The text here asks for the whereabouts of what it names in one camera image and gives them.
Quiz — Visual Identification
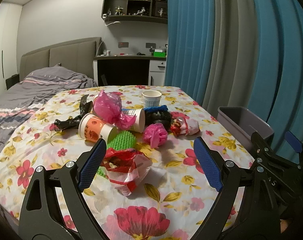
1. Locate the black plastic bag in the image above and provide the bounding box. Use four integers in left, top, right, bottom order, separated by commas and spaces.
54, 94, 93, 131
145, 110, 172, 126

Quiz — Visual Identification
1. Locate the red white snack wrapper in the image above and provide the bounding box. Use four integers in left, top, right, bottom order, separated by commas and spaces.
101, 148, 153, 197

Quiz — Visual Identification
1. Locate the orange apple paper cup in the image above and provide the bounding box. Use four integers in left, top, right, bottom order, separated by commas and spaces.
78, 113, 117, 144

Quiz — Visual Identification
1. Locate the large grid paper cup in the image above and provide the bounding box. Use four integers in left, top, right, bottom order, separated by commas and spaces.
123, 108, 145, 133

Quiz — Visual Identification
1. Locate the green foam net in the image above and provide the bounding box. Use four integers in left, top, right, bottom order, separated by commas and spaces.
96, 131, 136, 178

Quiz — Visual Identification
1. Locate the small grid paper cup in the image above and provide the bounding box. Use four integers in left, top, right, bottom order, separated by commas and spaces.
142, 90, 162, 108

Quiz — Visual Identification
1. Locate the large pink plastic bag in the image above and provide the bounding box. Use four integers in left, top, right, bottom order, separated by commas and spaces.
96, 90, 136, 130

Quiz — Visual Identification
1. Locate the grey plastic trash bin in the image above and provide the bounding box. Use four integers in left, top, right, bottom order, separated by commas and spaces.
217, 106, 274, 152

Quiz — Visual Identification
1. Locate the teal and grey curtain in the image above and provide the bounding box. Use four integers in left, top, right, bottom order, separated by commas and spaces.
163, 0, 303, 164

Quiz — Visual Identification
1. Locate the grey striped duvet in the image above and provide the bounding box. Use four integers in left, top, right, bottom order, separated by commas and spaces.
0, 66, 97, 152

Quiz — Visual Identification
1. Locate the green box on desk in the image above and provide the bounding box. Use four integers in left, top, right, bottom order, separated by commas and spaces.
153, 49, 166, 58

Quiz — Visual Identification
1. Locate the dark desk with drawers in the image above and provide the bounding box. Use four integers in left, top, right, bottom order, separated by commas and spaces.
93, 55, 166, 86

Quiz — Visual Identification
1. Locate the grey upholstered headboard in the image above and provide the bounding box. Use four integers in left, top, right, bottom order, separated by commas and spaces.
19, 37, 102, 80

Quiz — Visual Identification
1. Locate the white wardrobe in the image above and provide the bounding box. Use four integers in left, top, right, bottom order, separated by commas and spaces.
0, 3, 22, 96

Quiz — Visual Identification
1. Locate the dark wall shelf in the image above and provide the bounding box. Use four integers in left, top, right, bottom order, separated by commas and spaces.
101, 0, 168, 24

